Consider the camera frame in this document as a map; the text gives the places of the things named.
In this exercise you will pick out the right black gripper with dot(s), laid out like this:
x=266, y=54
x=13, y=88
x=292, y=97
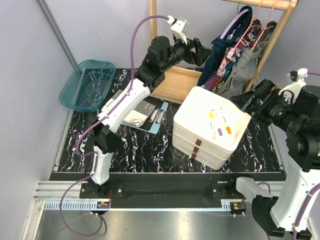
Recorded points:
x=267, y=90

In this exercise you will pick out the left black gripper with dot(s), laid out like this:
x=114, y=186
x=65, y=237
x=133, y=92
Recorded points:
x=201, y=54

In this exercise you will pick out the navy blue mesh shorts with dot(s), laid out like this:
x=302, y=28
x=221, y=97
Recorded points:
x=234, y=30

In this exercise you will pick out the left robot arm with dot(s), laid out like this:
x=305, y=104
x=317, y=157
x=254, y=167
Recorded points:
x=160, y=57

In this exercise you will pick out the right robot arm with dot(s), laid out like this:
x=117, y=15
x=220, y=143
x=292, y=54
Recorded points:
x=297, y=113

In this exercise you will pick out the grey shorts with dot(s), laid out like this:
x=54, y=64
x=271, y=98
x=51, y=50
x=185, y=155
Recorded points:
x=245, y=68

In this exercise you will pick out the colourful comic print shorts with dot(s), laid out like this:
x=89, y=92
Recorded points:
x=231, y=55

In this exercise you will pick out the orange cap marker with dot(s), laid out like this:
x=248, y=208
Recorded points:
x=227, y=126

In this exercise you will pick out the yellow cap marker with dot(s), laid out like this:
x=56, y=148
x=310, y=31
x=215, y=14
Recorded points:
x=212, y=118

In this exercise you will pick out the wooden clothes rack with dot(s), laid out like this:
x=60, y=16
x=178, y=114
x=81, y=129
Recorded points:
x=179, y=81

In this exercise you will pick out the purple cap marker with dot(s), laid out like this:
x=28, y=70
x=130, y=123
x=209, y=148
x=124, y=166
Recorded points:
x=220, y=122

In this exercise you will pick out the white stacked trays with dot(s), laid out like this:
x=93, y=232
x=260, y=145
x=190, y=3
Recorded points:
x=192, y=134

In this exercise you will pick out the blue clipboard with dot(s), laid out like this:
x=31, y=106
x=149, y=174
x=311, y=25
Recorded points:
x=152, y=124

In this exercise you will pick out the grey spiral notebook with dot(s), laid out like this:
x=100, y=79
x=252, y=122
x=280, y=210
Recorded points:
x=138, y=116

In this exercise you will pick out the teal plastic bin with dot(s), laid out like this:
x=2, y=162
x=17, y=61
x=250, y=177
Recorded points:
x=88, y=86

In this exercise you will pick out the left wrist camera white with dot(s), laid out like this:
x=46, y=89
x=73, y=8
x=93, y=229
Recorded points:
x=178, y=28

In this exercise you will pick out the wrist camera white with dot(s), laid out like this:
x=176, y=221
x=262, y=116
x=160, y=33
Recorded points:
x=297, y=82
x=178, y=28

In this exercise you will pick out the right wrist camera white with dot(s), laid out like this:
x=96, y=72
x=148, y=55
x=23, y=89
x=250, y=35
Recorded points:
x=297, y=82

